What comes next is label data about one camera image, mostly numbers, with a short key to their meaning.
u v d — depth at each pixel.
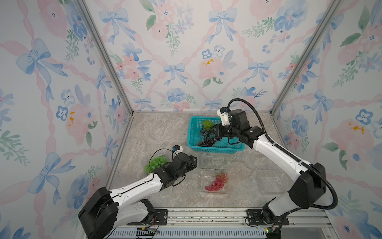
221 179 0.83
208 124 0.78
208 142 0.97
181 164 0.62
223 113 0.72
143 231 0.73
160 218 0.75
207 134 0.81
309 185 0.42
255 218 0.73
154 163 0.85
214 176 0.88
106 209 0.40
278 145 0.51
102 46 0.82
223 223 0.73
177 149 0.75
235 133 0.60
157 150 0.69
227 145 1.00
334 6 0.69
